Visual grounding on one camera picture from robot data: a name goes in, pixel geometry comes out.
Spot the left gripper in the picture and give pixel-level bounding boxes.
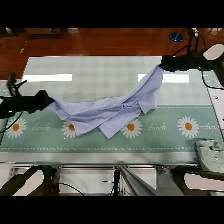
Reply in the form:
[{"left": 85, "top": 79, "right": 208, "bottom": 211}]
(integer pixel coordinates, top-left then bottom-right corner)
[{"left": 31, "top": 89, "right": 56, "bottom": 112}]

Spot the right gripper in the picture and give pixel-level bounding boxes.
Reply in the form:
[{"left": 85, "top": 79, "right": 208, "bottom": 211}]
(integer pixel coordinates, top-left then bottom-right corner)
[{"left": 160, "top": 54, "right": 192, "bottom": 73}]

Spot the light blue shirt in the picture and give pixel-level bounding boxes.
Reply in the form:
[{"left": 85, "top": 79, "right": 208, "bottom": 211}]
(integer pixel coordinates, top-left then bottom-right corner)
[{"left": 50, "top": 64, "right": 165, "bottom": 140}]

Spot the pale green garment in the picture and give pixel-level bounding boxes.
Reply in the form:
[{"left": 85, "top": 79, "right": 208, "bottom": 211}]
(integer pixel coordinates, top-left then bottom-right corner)
[{"left": 194, "top": 138, "right": 224, "bottom": 175}]

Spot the black cable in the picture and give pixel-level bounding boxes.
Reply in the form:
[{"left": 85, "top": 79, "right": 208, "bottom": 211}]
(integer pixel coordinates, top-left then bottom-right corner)
[
  {"left": 200, "top": 69, "right": 224, "bottom": 91},
  {"left": 0, "top": 111, "right": 25, "bottom": 135},
  {"left": 57, "top": 181, "right": 86, "bottom": 197}
]

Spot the silver frame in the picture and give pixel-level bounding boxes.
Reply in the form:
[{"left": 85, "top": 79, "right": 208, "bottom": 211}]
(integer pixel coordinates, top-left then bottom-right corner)
[{"left": 0, "top": 161, "right": 224, "bottom": 197}]

